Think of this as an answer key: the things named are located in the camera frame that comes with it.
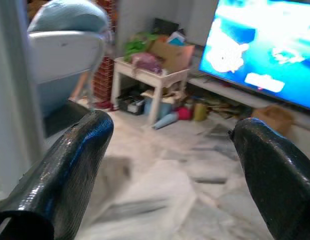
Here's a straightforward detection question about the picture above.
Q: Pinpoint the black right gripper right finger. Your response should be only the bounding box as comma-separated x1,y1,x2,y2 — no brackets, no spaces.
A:
226,117,310,240

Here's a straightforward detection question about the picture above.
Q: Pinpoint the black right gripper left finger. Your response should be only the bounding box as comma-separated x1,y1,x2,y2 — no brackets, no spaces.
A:
0,109,114,240

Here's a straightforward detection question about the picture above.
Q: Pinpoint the grey fridge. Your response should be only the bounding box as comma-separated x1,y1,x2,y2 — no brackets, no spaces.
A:
0,0,47,201

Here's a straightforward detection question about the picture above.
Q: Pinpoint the small brown cardboard box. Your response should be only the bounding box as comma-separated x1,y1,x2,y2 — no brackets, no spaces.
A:
251,104,294,137

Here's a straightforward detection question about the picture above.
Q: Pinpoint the black storage crate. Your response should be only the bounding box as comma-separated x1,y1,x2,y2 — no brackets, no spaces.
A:
116,91,146,116

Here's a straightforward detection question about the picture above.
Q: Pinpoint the white television bench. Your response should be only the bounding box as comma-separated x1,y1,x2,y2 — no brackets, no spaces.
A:
186,74,310,157

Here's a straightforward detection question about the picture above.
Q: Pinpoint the yellow green cup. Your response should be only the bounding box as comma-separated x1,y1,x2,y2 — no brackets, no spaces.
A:
193,101,209,123

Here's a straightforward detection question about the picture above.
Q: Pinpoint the red brick column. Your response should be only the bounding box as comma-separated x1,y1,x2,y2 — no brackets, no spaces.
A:
90,0,119,104

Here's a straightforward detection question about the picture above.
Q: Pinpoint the magenta round toy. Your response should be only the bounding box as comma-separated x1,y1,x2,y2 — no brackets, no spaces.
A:
175,105,194,121

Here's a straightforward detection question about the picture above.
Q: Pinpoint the light blue cone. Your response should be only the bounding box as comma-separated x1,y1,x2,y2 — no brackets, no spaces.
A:
151,111,181,131

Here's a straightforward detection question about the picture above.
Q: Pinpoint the white folding chair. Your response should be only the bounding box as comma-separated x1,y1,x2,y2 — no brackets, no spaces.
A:
26,29,108,141

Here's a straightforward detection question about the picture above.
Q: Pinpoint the flat screen television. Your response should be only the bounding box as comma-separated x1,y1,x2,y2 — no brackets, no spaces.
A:
198,0,310,111

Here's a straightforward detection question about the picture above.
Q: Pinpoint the white side table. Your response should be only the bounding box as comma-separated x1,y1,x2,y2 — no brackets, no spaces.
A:
110,56,191,126

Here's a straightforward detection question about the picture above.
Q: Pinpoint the pink bag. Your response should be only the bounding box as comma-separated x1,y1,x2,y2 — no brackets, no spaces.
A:
130,51,164,75

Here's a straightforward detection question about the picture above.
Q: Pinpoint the green bag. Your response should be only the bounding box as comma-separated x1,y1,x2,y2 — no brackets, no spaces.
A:
123,32,159,63

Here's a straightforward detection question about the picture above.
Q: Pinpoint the light blue pillow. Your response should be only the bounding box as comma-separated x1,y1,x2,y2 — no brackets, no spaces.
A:
26,0,110,35

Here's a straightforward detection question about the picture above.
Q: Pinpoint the large open cardboard box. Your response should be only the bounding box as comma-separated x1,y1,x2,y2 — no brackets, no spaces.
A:
149,36,196,74

